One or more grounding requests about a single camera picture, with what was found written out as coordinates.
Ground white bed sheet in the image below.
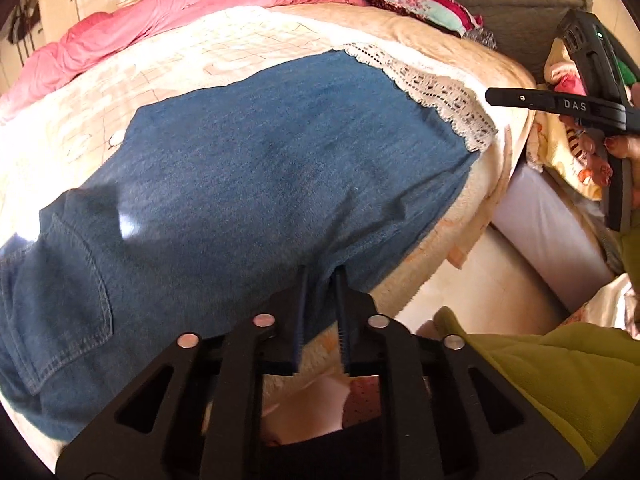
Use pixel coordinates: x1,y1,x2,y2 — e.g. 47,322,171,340
491,164,617,312

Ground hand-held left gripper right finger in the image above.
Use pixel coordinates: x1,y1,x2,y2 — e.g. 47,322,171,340
334,265,587,480

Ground pink duvet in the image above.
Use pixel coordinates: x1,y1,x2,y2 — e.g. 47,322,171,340
0,0,362,125

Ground yellow printed cloth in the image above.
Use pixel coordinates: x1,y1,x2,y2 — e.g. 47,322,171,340
525,40,622,202

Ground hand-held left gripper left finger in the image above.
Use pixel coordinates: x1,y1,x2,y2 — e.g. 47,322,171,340
55,265,308,480

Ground orange and white printed blanket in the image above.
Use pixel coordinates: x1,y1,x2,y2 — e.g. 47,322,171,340
0,2,540,472

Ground blue denim pants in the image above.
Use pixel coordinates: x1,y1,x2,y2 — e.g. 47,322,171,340
0,42,499,445

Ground person's green clothing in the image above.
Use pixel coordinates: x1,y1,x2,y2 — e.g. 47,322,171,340
432,305,640,472

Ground grey quilted headboard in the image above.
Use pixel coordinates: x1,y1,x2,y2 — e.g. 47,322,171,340
360,0,597,85

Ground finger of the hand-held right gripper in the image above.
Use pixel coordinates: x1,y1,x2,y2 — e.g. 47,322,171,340
486,87,554,112

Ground person's right hand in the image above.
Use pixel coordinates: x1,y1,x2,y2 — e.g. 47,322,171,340
559,116,640,192

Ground hanging dark bags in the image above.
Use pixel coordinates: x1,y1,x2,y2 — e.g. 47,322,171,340
7,0,45,67

